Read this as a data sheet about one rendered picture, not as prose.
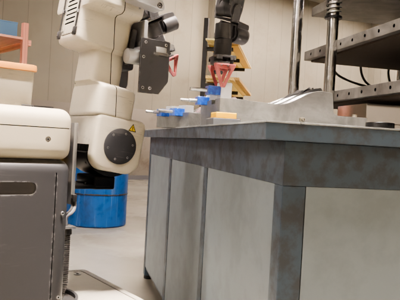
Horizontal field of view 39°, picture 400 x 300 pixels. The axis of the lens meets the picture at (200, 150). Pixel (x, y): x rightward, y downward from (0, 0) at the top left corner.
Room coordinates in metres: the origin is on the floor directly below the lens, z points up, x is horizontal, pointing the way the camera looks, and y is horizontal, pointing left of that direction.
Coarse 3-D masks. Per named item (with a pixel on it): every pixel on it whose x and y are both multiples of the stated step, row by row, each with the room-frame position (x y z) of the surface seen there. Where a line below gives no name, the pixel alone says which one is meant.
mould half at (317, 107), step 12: (300, 96) 1.79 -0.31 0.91; (312, 96) 1.78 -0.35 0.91; (324, 96) 1.79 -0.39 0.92; (204, 108) 1.91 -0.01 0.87; (216, 108) 1.75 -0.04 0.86; (228, 108) 1.72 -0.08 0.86; (240, 108) 1.72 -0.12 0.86; (252, 108) 1.73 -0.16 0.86; (264, 108) 1.74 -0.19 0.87; (276, 108) 1.75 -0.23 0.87; (288, 108) 1.76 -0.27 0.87; (300, 108) 1.77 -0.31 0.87; (312, 108) 1.78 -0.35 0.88; (324, 108) 1.79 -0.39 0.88; (204, 120) 1.90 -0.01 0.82; (252, 120) 1.73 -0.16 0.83; (276, 120) 1.75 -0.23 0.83; (288, 120) 1.76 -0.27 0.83; (312, 120) 1.78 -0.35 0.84; (324, 120) 1.79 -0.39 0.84; (336, 120) 1.80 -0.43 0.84; (348, 120) 1.81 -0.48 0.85; (360, 120) 1.82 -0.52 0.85
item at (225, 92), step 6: (228, 84) 1.77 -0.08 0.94; (192, 90) 1.77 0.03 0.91; (198, 90) 1.77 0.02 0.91; (204, 90) 1.77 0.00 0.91; (210, 90) 1.76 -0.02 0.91; (216, 90) 1.77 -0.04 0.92; (222, 90) 1.77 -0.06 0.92; (228, 90) 1.77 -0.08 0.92; (222, 96) 1.77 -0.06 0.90; (228, 96) 1.77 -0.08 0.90
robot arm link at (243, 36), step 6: (234, 6) 1.74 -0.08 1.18; (240, 6) 1.75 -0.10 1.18; (234, 12) 1.74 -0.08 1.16; (240, 12) 1.76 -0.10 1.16; (222, 18) 1.77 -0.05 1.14; (228, 18) 1.75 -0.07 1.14; (234, 18) 1.75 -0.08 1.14; (240, 24) 1.81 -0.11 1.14; (246, 24) 1.83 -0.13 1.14; (240, 30) 1.81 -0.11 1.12; (246, 30) 1.84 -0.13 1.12; (240, 36) 1.81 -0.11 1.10; (246, 36) 1.83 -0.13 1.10; (234, 42) 1.82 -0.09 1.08; (240, 42) 1.83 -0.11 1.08; (246, 42) 1.85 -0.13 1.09
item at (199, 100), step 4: (200, 96) 1.87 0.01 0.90; (204, 96) 1.88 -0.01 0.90; (208, 96) 1.89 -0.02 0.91; (212, 96) 1.88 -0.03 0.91; (216, 96) 1.88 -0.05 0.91; (180, 100) 1.87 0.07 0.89; (184, 100) 1.88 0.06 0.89; (188, 100) 1.88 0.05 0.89; (192, 100) 1.88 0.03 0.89; (196, 100) 1.88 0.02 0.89; (200, 100) 1.87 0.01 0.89; (204, 100) 1.87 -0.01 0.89; (208, 100) 1.88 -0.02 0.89; (196, 104) 1.88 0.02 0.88; (200, 104) 1.87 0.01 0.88; (204, 104) 1.87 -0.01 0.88
